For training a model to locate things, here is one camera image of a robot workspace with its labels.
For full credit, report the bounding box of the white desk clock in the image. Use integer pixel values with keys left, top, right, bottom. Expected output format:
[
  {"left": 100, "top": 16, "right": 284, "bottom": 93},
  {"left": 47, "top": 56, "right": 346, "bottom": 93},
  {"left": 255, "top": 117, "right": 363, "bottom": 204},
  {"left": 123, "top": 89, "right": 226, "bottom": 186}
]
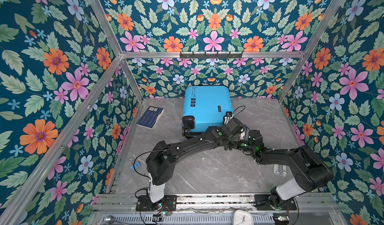
[{"left": 233, "top": 210, "right": 254, "bottom": 225}]

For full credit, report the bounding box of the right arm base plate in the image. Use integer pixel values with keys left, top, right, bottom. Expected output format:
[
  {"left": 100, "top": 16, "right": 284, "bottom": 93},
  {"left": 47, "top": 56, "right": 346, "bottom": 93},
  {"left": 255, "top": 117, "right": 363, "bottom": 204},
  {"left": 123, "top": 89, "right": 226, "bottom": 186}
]
[{"left": 253, "top": 194, "right": 298, "bottom": 211}]

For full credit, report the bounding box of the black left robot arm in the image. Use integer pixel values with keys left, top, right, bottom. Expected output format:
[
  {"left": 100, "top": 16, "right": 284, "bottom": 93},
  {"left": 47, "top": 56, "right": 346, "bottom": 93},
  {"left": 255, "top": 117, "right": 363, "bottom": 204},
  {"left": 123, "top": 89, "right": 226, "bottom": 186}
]
[{"left": 146, "top": 118, "right": 245, "bottom": 203}]

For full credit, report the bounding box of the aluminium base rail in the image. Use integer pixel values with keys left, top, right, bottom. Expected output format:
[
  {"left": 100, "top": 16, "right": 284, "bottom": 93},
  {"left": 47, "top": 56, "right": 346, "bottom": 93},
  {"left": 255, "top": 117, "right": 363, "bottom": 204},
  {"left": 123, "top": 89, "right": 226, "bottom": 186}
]
[{"left": 91, "top": 193, "right": 341, "bottom": 215}]

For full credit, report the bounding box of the dark blue paperback book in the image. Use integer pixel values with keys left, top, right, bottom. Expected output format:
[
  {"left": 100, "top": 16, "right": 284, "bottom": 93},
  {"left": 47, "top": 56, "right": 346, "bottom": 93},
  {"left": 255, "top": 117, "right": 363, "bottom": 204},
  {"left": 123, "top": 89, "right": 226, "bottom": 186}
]
[{"left": 137, "top": 106, "right": 164, "bottom": 129}]

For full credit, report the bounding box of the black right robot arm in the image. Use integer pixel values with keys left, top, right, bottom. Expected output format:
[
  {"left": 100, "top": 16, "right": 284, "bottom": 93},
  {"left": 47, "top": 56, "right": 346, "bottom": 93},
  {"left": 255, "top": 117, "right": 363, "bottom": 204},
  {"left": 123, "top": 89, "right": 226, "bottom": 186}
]
[{"left": 233, "top": 130, "right": 334, "bottom": 210}]

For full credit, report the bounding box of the black hook rail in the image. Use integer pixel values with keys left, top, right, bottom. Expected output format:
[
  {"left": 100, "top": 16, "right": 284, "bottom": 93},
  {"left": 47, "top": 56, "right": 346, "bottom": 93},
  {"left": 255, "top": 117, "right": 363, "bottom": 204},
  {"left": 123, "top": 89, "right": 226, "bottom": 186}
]
[{"left": 179, "top": 51, "right": 243, "bottom": 60}]

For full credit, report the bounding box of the white wall socket plate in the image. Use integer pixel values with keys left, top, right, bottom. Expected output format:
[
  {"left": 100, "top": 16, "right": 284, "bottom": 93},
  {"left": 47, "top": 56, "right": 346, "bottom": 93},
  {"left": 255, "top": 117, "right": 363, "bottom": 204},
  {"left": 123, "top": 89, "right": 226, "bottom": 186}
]
[{"left": 273, "top": 164, "right": 287, "bottom": 177}]

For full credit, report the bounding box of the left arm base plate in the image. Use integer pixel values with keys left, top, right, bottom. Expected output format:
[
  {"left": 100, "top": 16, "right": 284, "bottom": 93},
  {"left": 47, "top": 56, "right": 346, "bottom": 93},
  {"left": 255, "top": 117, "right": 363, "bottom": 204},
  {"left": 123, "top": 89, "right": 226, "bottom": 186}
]
[{"left": 136, "top": 195, "right": 178, "bottom": 212}]

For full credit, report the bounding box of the blue hard-shell suitcase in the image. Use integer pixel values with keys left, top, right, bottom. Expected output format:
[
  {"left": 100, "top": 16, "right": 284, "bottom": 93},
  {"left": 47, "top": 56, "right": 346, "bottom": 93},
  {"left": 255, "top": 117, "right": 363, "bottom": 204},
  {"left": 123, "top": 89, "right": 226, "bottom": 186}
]
[{"left": 182, "top": 85, "right": 233, "bottom": 138}]

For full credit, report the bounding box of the aluminium cage frame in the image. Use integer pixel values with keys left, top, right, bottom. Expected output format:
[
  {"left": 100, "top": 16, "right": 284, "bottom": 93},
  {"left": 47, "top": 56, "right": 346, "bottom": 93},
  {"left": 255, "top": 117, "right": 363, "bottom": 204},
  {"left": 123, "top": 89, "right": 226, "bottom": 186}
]
[{"left": 1, "top": 0, "right": 345, "bottom": 225}]

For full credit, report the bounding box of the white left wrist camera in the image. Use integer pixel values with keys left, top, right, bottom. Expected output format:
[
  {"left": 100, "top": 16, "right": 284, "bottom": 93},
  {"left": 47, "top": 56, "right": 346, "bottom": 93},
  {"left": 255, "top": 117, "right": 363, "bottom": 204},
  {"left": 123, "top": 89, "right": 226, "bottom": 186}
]
[{"left": 223, "top": 111, "right": 234, "bottom": 125}]

